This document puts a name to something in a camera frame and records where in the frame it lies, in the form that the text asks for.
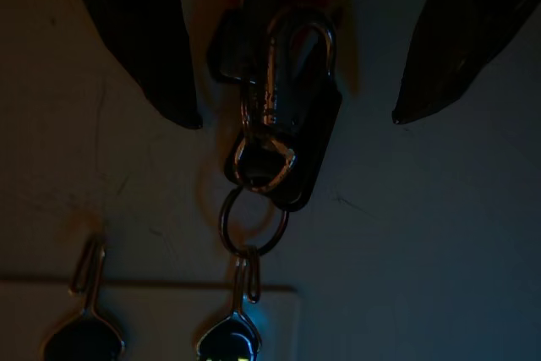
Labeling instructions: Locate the key bunch with metal clasp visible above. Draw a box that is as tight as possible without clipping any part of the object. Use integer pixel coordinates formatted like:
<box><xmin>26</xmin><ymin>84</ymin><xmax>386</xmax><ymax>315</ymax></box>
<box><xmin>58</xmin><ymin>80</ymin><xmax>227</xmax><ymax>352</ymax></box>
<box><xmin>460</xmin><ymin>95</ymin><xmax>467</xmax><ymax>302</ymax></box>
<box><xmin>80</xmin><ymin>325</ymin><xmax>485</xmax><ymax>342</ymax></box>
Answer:
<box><xmin>206</xmin><ymin>0</ymin><xmax>344</xmax><ymax>257</ymax></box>

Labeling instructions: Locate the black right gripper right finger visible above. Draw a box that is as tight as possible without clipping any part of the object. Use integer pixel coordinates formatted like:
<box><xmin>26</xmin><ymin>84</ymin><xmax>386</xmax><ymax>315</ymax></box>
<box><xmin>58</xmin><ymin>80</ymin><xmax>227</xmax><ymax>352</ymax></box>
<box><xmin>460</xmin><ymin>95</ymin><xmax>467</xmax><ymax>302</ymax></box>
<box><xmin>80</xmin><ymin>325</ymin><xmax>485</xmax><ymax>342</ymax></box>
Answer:
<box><xmin>391</xmin><ymin>0</ymin><xmax>541</xmax><ymax>126</ymax></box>

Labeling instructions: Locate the blue knob metal hook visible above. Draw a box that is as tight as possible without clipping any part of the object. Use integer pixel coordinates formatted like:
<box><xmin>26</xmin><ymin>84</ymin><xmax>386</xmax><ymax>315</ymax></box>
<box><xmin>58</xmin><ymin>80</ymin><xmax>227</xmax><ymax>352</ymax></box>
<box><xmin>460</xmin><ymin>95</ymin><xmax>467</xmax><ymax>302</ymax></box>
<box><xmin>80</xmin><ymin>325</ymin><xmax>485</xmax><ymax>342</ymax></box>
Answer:
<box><xmin>41</xmin><ymin>237</ymin><xmax>128</xmax><ymax>361</ymax></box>
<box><xmin>197</xmin><ymin>245</ymin><xmax>262</xmax><ymax>361</ymax></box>

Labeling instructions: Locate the white hook rail plate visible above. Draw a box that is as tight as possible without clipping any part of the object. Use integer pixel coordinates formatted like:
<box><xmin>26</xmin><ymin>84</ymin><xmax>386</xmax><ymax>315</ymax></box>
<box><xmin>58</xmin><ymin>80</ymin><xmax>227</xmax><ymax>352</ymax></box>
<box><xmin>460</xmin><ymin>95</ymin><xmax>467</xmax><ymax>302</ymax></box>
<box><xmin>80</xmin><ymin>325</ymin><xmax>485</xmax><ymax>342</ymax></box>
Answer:
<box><xmin>0</xmin><ymin>278</ymin><xmax>302</xmax><ymax>361</ymax></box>

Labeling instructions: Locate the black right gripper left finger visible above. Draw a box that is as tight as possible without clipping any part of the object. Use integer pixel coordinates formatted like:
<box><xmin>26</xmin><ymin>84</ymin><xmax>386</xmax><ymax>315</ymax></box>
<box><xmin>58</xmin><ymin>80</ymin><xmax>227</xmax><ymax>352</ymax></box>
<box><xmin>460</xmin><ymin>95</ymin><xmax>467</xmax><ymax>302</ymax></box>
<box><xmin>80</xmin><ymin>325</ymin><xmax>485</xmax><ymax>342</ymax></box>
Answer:
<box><xmin>61</xmin><ymin>0</ymin><xmax>204</xmax><ymax>130</ymax></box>

